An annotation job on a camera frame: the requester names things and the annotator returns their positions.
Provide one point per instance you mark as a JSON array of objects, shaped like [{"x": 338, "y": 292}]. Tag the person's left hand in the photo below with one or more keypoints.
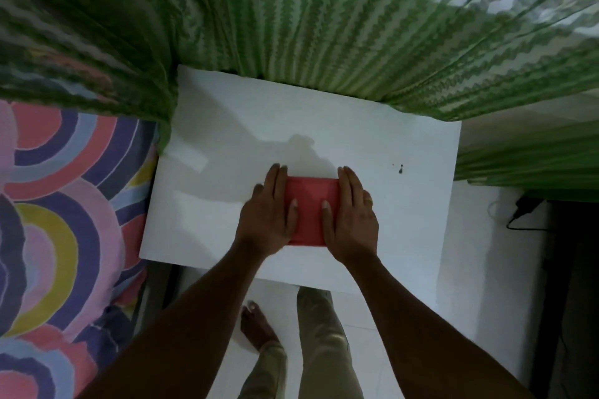
[{"x": 264, "y": 225}]

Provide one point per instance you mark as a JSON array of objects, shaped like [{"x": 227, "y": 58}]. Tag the person's right hand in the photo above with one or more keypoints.
[{"x": 353, "y": 230}]

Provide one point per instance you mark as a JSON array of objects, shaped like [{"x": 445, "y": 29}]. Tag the person's right thumb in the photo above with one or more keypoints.
[{"x": 326, "y": 218}]

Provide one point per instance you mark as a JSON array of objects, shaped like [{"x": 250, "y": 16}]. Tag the person's left thumb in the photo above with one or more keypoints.
[{"x": 292, "y": 218}]

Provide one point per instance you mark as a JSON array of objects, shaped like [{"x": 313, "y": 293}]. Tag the person's left middle finger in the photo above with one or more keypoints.
[{"x": 271, "y": 186}]

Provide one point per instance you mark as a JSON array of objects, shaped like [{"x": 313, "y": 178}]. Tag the person's right middle finger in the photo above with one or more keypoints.
[{"x": 355, "y": 190}]

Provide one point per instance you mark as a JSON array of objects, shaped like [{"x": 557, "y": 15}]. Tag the red paper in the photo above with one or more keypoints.
[{"x": 309, "y": 211}]

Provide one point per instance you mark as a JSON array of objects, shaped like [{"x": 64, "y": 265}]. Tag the person's left forearm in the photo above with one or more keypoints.
[{"x": 187, "y": 328}]

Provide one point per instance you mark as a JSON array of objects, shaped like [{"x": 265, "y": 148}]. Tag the person's right forearm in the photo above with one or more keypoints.
[{"x": 421, "y": 338}]

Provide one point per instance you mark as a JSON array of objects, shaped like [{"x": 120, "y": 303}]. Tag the person's left foot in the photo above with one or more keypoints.
[{"x": 256, "y": 326}]

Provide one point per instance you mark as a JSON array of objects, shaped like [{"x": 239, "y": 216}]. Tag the beige trousers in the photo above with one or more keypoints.
[{"x": 325, "y": 347}]

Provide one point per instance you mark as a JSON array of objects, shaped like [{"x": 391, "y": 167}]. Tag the green striped curtain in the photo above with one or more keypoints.
[{"x": 327, "y": 24}]

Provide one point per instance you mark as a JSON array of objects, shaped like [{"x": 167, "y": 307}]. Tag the colourful arc-patterned bedsheet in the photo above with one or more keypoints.
[{"x": 61, "y": 235}]

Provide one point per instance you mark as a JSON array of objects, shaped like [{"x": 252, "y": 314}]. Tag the dark cabinet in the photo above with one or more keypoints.
[{"x": 573, "y": 300}]

